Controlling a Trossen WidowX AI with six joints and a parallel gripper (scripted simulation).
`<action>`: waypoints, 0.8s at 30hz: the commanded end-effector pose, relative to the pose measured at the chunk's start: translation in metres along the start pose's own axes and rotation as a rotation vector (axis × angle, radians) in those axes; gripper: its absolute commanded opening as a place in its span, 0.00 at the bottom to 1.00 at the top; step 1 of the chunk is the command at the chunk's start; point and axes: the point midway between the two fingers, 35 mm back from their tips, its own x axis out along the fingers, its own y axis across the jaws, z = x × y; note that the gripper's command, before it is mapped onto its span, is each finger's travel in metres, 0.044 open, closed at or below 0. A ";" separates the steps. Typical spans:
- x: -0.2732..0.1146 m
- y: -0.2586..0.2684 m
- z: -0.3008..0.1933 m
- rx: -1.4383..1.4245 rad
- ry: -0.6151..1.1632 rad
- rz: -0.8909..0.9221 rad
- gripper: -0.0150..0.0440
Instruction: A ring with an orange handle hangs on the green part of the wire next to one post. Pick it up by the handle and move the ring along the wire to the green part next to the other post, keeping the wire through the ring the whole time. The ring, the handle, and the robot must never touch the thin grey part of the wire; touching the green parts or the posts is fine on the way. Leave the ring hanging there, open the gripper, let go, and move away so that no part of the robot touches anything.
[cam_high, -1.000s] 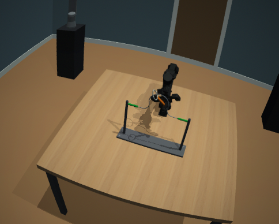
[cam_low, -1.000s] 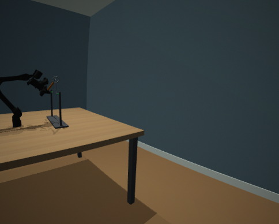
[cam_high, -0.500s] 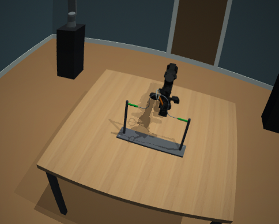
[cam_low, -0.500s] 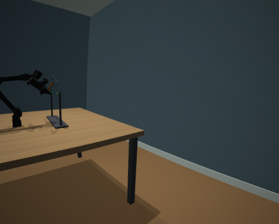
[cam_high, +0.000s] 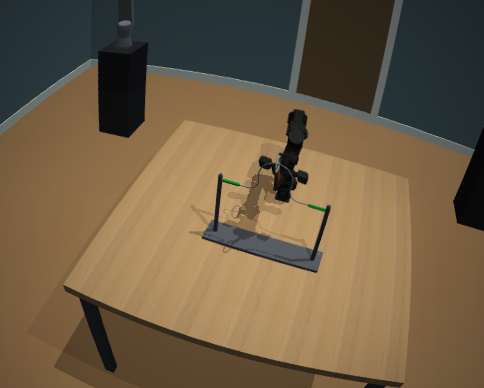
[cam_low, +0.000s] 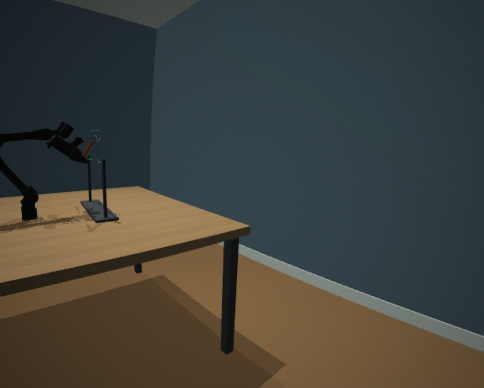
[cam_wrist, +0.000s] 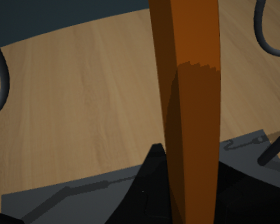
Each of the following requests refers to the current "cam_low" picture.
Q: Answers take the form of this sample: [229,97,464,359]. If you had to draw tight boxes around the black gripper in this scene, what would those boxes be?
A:
[59,141,90,164]

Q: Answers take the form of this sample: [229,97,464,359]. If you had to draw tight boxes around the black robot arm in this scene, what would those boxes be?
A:
[0,121,84,221]

